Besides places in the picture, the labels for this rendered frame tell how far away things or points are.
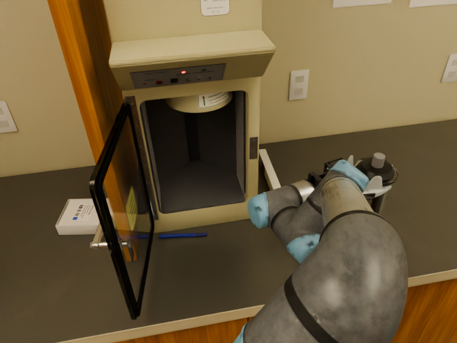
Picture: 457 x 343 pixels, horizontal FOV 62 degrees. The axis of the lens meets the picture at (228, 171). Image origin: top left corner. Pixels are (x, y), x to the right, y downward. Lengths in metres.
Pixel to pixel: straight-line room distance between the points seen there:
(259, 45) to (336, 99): 0.82
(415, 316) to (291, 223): 0.68
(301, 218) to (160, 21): 0.49
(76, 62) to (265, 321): 0.58
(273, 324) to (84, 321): 0.68
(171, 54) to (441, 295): 1.02
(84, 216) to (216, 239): 0.40
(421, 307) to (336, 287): 0.97
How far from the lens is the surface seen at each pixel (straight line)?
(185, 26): 0.86
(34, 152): 1.55
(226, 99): 0.98
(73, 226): 1.22
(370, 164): 1.03
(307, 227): 0.79
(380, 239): 0.43
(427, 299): 1.32
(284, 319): 0.42
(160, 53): 0.78
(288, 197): 0.86
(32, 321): 1.09
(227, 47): 0.78
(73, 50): 0.79
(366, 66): 1.57
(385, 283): 0.41
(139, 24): 0.86
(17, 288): 1.18
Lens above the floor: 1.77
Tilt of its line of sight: 37 degrees down
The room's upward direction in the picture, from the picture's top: 2 degrees counter-clockwise
